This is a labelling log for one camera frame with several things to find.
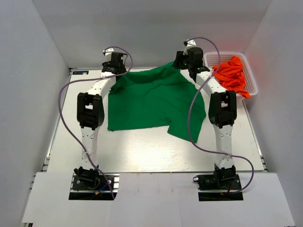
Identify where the green t shirt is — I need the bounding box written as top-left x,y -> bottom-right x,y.
107,62 -> 206,142

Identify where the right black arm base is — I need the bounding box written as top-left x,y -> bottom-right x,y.
193,174 -> 243,201

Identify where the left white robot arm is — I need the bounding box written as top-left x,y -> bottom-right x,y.
75,48 -> 126,190

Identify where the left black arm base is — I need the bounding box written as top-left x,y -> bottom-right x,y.
68,174 -> 119,201

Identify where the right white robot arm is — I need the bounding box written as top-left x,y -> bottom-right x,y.
173,47 -> 237,191

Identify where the white plastic basket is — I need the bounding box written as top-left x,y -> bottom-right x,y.
204,52 -> 258,99

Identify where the orange t shirt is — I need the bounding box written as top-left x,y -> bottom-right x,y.
212,55 -> 250,98

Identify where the blue table label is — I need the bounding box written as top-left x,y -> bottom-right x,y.
72,70 -> 89,75

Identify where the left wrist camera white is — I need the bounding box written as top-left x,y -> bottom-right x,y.
102,47 -> 115,56

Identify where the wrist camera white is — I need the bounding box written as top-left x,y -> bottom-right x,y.
183,39 -> 196,52
102,47 -> 115,56

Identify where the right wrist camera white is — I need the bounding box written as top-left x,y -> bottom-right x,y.
183,39 -> 196,52

